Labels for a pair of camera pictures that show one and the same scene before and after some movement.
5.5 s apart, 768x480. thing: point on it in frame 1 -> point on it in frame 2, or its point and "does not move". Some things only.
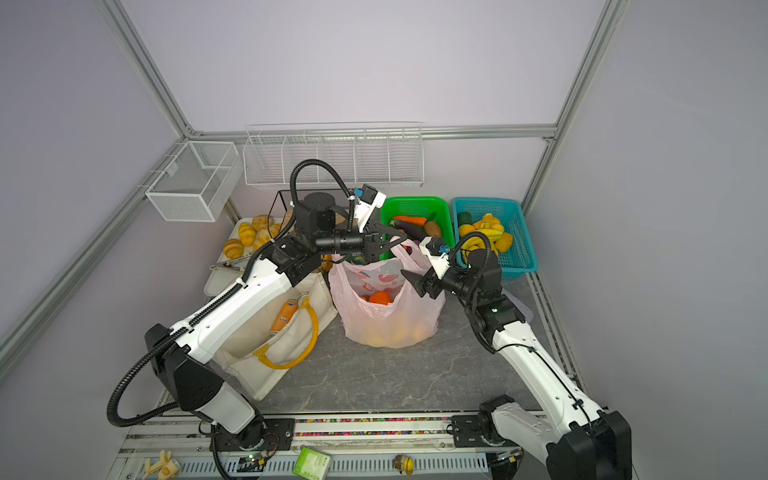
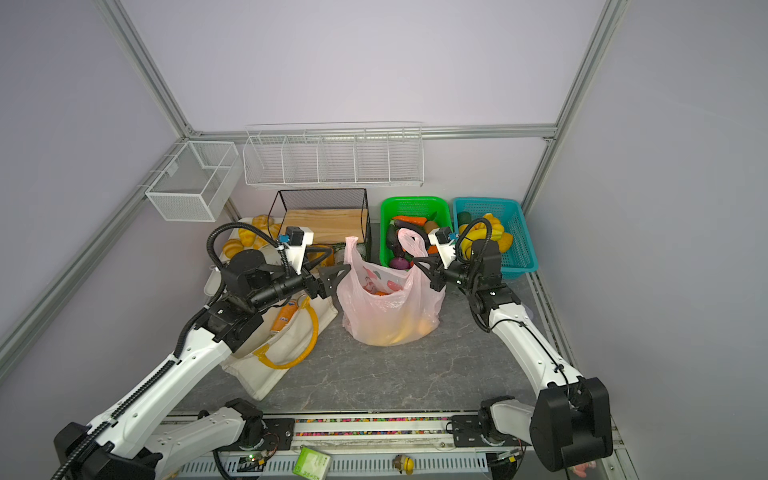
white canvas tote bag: [267, 351] does not move
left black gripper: [372, 241] -> [314, 288]
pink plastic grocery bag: [379, 304] does not move
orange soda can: [284, 315] does not move
